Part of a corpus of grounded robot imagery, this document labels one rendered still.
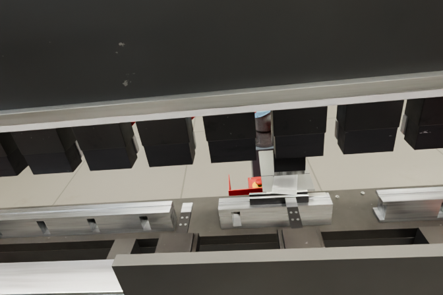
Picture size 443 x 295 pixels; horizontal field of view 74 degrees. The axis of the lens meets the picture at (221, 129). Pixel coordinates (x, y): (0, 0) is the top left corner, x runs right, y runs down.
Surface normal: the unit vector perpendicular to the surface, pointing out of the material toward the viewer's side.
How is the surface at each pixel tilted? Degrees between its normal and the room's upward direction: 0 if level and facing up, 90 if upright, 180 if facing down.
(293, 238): 0
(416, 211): 90
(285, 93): 90
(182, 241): 0
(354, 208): 0
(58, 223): 90
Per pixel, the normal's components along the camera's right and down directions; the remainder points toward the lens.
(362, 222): -0.11, -0.88
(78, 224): -0.05, 0.48
